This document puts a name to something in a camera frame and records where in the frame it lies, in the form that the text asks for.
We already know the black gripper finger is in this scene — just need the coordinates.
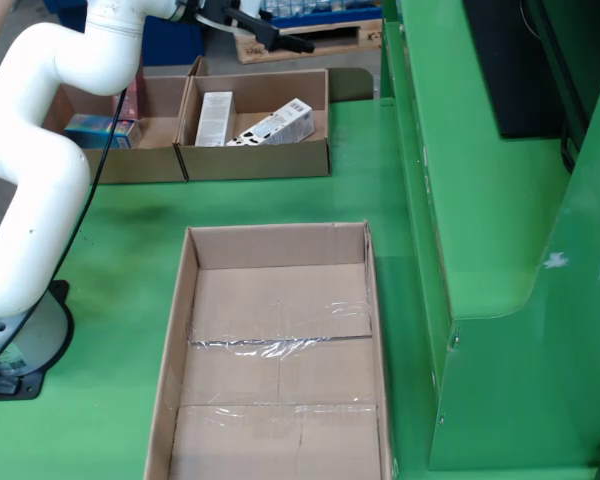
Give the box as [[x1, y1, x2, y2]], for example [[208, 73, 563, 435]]
[[222, 5, 316, 55]]

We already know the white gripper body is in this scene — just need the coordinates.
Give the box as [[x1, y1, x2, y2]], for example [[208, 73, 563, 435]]
[[202, 0, 261, 24]]

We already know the cow print white carton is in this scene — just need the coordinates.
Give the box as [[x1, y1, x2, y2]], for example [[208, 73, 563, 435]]
[[225, 98, 316, 148]]

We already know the open brown cardboard box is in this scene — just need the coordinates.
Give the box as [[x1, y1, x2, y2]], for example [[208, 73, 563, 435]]
[[42, 74, 190, 185], [173, 55, 332, 182]]

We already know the large shallow cardboard tray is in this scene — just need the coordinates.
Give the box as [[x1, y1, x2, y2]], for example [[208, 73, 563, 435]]
[[143, 221, 395, 480]]

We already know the wooden pallet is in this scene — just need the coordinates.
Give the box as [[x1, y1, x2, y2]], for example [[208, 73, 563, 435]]
[[233, 18, 384, 65]]

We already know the blue plastic bin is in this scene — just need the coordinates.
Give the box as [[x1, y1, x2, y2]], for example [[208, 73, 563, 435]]
[[44, 0, 206, 69]]

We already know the small white carton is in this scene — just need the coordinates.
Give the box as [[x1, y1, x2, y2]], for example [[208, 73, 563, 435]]
[[194, 90, 237, 148]]

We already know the tall pink carton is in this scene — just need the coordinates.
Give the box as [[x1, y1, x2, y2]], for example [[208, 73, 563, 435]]
[[112, 67, 146, 121]]

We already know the iridescent blue carton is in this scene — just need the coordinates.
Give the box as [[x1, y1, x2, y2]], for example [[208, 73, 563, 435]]
[[63, 113, 144, 150]]

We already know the black flat panel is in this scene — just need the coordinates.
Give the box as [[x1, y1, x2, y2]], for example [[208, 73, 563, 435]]
[[462, 0, 589, 140]]

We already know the green metal rack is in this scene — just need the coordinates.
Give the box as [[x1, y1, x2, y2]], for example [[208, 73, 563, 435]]
[[379, 0, 600, 471]]

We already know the white cable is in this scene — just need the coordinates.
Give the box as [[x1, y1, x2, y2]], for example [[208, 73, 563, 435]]
[[194, 13, 244, 36]]

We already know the long black arm cable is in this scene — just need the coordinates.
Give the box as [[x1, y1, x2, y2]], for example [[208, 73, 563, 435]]
[[0, 87, 129, 381]]

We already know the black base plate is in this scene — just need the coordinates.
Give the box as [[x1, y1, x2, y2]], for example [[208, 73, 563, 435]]
[[0, 279, 76, 401]]

